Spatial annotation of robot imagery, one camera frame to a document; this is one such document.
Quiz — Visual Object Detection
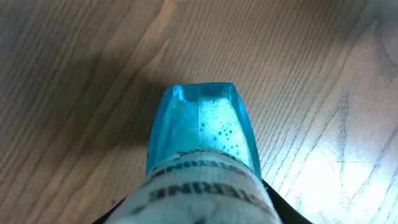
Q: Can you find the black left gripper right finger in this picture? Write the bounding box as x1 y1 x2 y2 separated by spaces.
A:
262 179 312 224

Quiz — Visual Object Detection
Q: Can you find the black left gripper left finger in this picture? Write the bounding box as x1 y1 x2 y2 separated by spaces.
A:
92 197 126 224

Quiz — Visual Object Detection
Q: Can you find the blue mouthwash bottle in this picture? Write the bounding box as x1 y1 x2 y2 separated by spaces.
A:
107 83 281 223

